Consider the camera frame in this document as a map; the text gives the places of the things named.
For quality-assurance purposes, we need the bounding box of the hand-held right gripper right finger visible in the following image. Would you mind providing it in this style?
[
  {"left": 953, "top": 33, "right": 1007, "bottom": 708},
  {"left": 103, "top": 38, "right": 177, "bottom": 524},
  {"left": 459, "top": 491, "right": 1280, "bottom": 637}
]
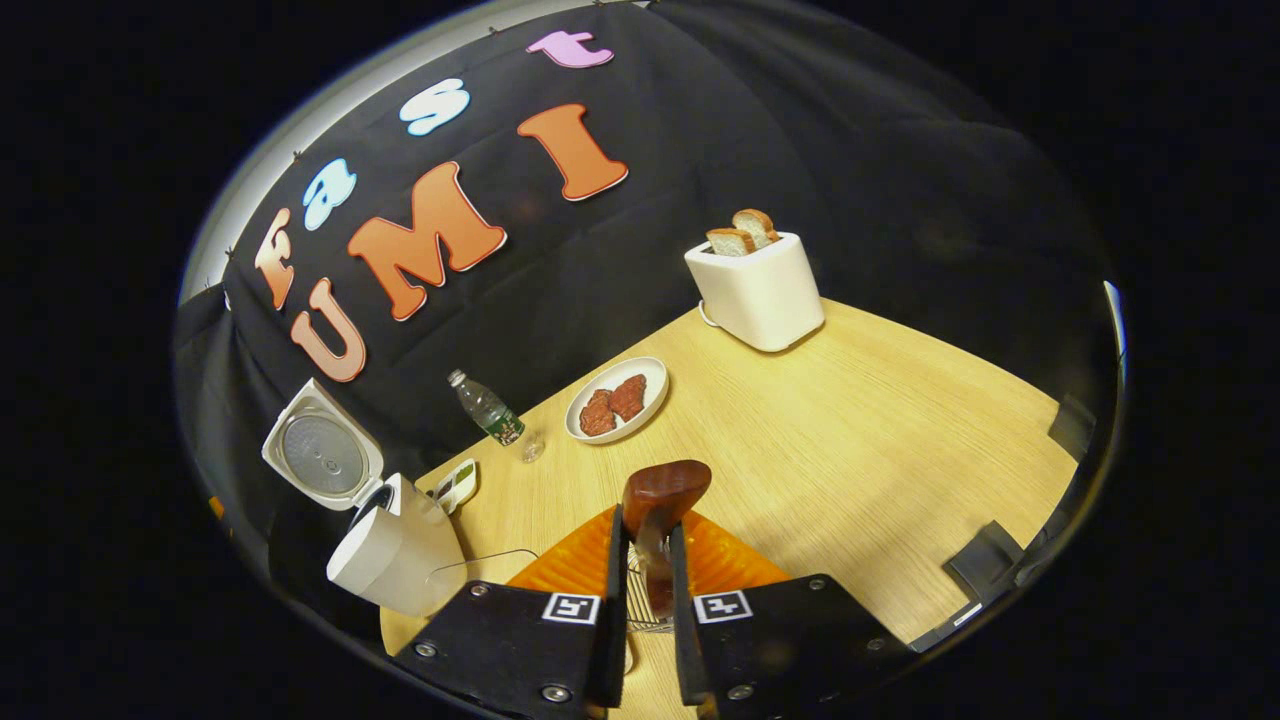
[{"left": 668, "top": 512, "right": 913, "bottom": 716}]

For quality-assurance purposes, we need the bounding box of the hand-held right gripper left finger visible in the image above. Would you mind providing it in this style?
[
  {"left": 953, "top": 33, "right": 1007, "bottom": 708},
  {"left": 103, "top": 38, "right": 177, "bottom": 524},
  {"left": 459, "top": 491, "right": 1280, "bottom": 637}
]
[{"left": 392, "top": 503, "right": 631, "bottom": 719}]

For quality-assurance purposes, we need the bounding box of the metal wire chopstick holder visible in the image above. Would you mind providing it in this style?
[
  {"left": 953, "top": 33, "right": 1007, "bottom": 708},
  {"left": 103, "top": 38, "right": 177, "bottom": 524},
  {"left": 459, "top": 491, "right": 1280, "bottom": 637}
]
[{"left": 625, "top": 545, "right": 676, "bottom": 633}]

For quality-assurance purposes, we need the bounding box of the brown wooden spoon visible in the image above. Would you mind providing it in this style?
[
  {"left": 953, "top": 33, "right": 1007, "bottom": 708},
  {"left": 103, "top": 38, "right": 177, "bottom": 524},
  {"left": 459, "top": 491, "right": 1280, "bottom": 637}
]
[{"left": 622, "top": 460, "right": 713, "bottom": 619}]

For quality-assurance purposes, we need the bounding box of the white rice cooker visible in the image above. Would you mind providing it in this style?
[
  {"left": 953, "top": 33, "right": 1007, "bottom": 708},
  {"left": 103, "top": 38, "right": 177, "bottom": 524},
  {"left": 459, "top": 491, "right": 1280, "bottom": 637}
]
[{"left": 261, "top": 378, "right": 469, "bottom": 618}]

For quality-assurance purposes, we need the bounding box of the white divided condiment dish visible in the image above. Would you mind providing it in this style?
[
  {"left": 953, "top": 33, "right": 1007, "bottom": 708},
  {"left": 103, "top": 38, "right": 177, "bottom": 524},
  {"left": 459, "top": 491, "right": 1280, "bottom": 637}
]
[{"left": 436, "top": 458, "right": 480, "bottom": 515}]

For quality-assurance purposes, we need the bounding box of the clear plastic water bottle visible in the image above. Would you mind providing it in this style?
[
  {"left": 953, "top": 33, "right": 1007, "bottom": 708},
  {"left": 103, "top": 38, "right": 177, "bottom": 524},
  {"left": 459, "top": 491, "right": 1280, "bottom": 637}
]
[{"left": 447, "top": 369, "right": 546, "bottom": 464}]

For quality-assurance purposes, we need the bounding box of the white round plate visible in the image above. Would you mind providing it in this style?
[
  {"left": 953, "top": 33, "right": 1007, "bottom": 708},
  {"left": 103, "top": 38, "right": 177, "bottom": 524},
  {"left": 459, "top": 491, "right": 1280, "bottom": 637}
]
[{"left": 565, "top": 357, "right": 670, "bottom": 445}]

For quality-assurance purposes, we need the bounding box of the white toaster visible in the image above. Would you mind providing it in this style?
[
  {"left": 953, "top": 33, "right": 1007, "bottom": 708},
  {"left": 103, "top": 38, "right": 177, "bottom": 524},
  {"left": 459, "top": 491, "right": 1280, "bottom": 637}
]
[{"left": 684, "top": 231, "right": 826, "bottom": 353}]

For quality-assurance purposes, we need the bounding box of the black backdrop cloth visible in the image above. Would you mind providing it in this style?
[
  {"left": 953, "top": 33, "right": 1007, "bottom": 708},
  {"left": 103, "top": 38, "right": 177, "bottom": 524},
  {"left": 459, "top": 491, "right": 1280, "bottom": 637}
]
[{"left": 175, "top": 0, "right": 1121, "bottom": 601}]

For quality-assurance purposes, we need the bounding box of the black table edge bracket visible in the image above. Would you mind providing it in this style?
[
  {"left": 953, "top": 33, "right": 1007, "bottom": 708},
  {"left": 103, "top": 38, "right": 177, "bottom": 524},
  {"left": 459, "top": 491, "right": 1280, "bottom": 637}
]
[
  {"left": 1048, "top": 393, "right": 1098, "bottom": 461},
  {"left": 943, "top": 520, "right": 1025, "bottom": 604}
]

